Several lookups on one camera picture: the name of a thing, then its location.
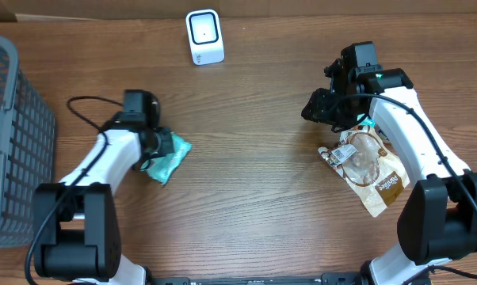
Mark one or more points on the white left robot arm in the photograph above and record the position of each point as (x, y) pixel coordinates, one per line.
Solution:
(76, 233)

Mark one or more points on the teal snack packet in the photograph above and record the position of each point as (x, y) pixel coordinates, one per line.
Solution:
(161, 169)

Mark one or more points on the dark grey plastic basket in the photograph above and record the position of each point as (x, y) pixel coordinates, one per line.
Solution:
(27, 148)

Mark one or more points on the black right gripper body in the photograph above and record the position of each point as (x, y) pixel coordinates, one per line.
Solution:
(335, 110)

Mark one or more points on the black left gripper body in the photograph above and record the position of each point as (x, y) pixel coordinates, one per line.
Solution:
(162, 144)

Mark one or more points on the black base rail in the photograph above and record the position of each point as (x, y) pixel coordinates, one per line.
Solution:
(262, 280)

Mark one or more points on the brown Pantree snack bag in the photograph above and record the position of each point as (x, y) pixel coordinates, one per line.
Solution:
(371, 170)

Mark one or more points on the white barcode scanner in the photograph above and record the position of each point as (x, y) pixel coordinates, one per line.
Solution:
(205, 37)

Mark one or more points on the teal tissue pack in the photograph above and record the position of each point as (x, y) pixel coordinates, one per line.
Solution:
(367, 121)

